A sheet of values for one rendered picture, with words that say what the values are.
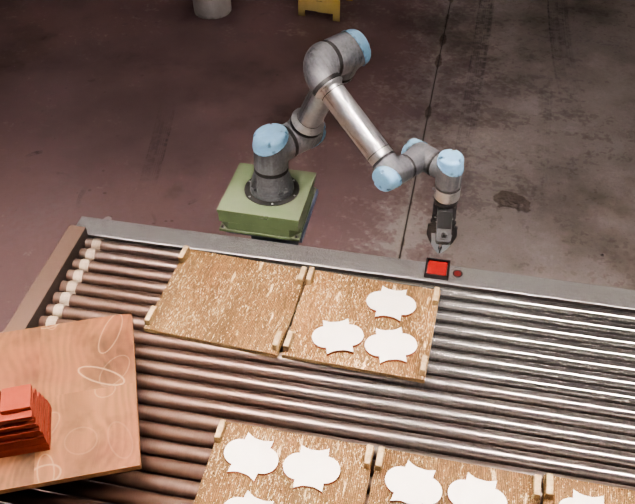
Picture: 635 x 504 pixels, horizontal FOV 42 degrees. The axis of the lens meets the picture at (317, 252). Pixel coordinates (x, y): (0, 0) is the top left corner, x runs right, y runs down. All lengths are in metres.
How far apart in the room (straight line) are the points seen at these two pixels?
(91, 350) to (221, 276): 0.50
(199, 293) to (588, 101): 3.24
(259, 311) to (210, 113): 2.61
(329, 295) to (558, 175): 2.32
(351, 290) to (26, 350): 0.95
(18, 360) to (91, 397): 0.25
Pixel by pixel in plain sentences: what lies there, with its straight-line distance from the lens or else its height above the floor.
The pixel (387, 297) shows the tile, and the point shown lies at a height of 0.95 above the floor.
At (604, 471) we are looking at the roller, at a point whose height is 0.92.
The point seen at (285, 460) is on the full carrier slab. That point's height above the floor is 0.95.
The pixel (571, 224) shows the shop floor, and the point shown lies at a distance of 4.31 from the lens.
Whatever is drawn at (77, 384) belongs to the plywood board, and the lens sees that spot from 2.27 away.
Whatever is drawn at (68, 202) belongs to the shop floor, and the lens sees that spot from 4.48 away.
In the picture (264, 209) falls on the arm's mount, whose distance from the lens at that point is 2.77.
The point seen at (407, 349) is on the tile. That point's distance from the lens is 2.38.
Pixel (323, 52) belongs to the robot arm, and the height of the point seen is 1.55.
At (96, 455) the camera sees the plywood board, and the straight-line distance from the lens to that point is 2.13.
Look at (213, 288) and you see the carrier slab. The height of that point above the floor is 0.94.
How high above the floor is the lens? 2.78
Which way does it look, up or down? 44 degrees down
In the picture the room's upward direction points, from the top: 1 degrees counter-clockwise
